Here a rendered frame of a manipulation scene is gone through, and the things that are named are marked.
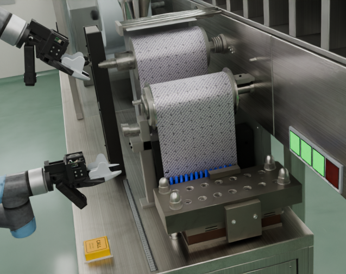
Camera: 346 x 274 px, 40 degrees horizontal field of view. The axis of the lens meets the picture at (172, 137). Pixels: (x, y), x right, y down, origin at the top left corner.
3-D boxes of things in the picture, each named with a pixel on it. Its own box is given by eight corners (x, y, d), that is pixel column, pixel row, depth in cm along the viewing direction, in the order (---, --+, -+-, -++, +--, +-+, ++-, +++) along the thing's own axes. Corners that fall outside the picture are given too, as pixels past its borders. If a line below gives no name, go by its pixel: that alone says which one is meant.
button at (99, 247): (84, 247, 141) (82, 240, 141) (107, 241, 143) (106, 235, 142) (86, 261, 135) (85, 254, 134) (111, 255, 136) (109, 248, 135)
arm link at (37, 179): (33, 200, 135) (34, 187, 142) (50, 197, 136) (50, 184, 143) (27, 177, 132) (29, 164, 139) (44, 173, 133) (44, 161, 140)
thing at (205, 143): (164, 181, 147) (157, 126, 140) (237, 166, 152) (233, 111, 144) (165, 182, 147) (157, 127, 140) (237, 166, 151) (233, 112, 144)
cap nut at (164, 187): (157, 189, 142) (155, 176, 140) (169, 186, 142) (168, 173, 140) (160, 195, 138) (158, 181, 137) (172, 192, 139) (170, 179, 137)
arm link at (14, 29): (-2, 41, 124) (1, 35, 131) (15, 50, 126) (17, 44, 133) (12, 16, 123) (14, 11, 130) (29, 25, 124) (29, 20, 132)
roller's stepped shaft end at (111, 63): (99, 68, 162) (97, 60, 161) (116, 66, 163) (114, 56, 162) (99, 71, 160) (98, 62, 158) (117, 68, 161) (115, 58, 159)
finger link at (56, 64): (73, 72, 130) (44, 55, 128) (70, 76, 130) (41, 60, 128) (75, 69, 134) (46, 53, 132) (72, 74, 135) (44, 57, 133)
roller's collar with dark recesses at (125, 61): (116, 69, 165) (113, 51, 163) (133, 66, 167) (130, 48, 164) (119, 74, 160) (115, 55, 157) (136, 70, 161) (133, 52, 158)
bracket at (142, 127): (138, 202, 162) (124, 118, 149) (157, 198, 163) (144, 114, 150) (141, 209, 157) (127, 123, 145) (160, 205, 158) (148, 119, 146)
